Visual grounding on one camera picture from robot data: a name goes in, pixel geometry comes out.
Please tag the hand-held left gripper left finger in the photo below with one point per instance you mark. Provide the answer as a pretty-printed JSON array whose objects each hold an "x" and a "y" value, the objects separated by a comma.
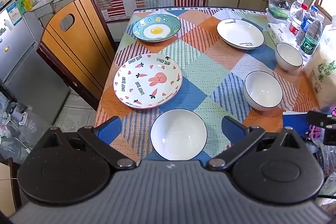
[{"x": 109, "y": 129}]

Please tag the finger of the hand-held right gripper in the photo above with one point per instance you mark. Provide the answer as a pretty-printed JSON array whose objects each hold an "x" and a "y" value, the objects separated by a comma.
[{"x": 319, "y": 117}]

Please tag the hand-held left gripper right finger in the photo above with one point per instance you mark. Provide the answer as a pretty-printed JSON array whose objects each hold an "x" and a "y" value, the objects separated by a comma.
[{"x": 233, "y": 129}]

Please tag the white bowl with dark rim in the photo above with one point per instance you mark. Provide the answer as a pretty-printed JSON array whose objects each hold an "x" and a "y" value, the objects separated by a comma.
[
  {"x": 178, "y": 134},
  {"x": 262, "y": 90},
  {"x": 288, "y": 56}
]

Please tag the pink rabbit print plate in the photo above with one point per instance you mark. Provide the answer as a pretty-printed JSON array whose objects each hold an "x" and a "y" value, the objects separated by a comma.
[{"x": 147, "y": 82}]

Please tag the white plate with dark rim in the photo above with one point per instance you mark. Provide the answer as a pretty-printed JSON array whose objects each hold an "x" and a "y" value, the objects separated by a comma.
[{"x": 240, "y": 33}]

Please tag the teal fried egg plate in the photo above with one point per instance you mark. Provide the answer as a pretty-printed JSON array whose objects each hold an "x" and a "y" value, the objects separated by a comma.
[{"x": 156, "y": 29}]

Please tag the white rice bag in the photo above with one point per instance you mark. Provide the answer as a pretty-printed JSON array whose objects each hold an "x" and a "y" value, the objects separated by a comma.
[{"x": 324, "y": 69}]

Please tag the colourful checked tablecloth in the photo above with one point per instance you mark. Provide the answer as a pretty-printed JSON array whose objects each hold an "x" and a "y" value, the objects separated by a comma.
[{"x": 210, "y": 69}]

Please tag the green label water bottle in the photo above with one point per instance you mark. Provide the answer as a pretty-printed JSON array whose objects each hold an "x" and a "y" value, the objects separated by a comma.
[{"x": 311, "y": 40}]

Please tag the wooden chair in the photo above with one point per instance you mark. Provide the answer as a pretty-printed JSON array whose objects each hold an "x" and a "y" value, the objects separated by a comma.
[{"x": 78, "y": 43}]

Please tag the white tissue pack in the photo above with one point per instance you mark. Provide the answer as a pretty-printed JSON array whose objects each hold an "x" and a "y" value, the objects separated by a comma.
[{"x": 279, "y": 32}]

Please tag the blue label water bottle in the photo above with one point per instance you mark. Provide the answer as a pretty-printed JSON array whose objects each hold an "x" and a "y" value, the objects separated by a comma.
[{"x": 309, "y": 22}]

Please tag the clear plastic bags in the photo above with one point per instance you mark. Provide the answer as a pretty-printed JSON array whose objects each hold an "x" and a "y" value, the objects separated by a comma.
[{"x": 13, "y": 140}]

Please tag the red label water bottle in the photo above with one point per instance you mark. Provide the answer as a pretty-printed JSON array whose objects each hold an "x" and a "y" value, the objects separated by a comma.
[{"x": 296, "y": 22}]

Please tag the silver refrigerator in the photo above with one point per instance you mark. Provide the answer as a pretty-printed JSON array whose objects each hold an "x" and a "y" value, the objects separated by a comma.
[{"x": 26, "y": 69}]

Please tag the green plastic basket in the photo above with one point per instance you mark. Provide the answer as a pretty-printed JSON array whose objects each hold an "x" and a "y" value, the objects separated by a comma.
[{"x": 277, "y": 11}]

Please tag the clear water bottle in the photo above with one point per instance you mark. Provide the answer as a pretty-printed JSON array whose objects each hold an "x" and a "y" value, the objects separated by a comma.
[{"x": 294, "y": 5}]

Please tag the yellow detergent bottle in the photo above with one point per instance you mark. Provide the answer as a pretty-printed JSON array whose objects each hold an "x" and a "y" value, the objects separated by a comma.
[{"x": 29, "y": 1}]

